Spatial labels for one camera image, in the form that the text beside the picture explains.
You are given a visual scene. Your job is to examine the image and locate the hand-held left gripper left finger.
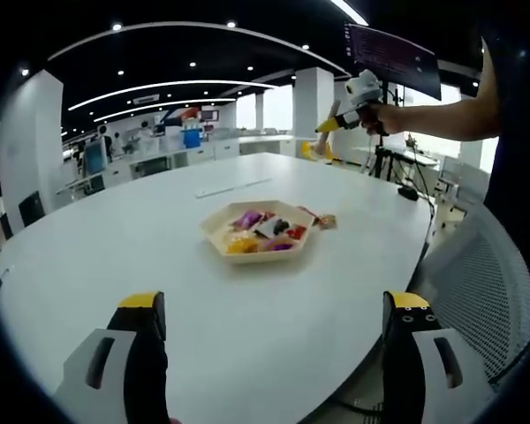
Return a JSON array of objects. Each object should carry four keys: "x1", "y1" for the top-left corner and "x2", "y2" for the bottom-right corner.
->
[{"x1": 55, "y1": 290, "x2": 169, "y2": 424}]

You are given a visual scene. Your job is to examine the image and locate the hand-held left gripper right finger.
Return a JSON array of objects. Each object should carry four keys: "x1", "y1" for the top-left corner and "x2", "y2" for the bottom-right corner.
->
[{"x1": 382, "y1": 290, "x2": 492, "y2": 424}]

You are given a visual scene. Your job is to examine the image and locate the brown food tongs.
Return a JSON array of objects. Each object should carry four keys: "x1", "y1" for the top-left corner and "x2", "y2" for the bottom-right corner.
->
[{"x1": 314, "y1": 100, "x2": 340, "y2": 158}]

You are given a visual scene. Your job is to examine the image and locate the yellow snack food packet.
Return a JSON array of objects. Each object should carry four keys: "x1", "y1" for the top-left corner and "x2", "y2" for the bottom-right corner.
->
[
  {"x1": 225, "y1": 236, "x2": 260, "y2": 255},
  {"x1": 300, "y1": 140, "x2": 337, "y2": 163}
]

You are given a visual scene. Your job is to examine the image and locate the brown red snack food packet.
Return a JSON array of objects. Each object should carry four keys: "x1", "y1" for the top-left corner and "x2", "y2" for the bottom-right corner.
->
[{"x1": 311, "y1": 213, "x2": 339, "y2": 231}]

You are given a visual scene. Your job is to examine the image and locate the white black snack food packet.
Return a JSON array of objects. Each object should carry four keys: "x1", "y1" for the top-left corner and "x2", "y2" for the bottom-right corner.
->
[{"x1": 255, "y1": 216, "x2": 292, "y2": 238}]

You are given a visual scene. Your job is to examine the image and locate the purple orange snack food packet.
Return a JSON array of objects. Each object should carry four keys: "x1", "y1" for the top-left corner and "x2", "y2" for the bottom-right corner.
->
[{"x1": 260, "y1": 238, "x2": 295, "y2": 253}]

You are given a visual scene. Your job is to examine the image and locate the beige hexagonal container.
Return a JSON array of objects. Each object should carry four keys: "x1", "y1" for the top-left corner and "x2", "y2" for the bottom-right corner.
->
[{"x1": 199, "y1": 199, "x2": 315, "y2": 266}]

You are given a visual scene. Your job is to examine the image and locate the person's right hand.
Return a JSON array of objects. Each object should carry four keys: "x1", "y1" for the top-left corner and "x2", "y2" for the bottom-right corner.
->
[{"x1": 360, "y1": 100, "x2": 407, "y2": 137}]

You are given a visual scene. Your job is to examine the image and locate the dark display screen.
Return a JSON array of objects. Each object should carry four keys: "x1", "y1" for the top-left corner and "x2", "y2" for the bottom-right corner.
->
[{"x1": 344, "y1": 21, "x2": 443, "y2": 102}]

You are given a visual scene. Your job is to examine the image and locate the black tripod stand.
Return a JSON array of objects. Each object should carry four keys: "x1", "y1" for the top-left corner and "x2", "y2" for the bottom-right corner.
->
[{"x1": 368, "y1": 134, "x2": 407, "y2": 186}]

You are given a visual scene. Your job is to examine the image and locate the white background desk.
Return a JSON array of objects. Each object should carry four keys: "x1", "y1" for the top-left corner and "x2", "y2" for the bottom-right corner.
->
[{"x1": 352, "y1": 145, "x2": 441, "y2": 167}]

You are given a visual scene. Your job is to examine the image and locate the white mesh office chair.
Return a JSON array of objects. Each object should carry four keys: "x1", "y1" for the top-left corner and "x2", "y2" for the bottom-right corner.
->
[{"x1": 423, "y1": 202, "x2": 530, "y2": 390}]

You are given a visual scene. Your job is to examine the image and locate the grey background chairs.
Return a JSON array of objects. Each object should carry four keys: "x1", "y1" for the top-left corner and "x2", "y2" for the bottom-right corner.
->
[{"x1": 436, "y1": 156, "x2": 491, "y2": 208}]

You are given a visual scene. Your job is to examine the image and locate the white cabinet counter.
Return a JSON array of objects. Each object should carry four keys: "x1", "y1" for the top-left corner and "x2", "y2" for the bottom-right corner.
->
[{"x1": 103, "y1": 134, "x2": 297, "y2": 180}]

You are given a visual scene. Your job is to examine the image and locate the person's dark shirt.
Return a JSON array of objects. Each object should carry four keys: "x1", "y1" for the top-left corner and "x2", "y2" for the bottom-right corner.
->
[{"x1": 481, "y1": 0, "x2": 530, "y2": 222}]

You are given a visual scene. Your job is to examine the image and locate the light blue screen kiosk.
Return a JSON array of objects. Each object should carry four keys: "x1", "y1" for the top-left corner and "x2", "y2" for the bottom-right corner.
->
[{"x1": 84, "y1": 136, "x2": 110, "y2": 178}]

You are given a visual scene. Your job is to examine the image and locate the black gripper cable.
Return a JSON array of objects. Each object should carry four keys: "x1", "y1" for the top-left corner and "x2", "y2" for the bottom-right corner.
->
[{"x1": 366, "y1": 86, "x2": 438, "y2": 235}]

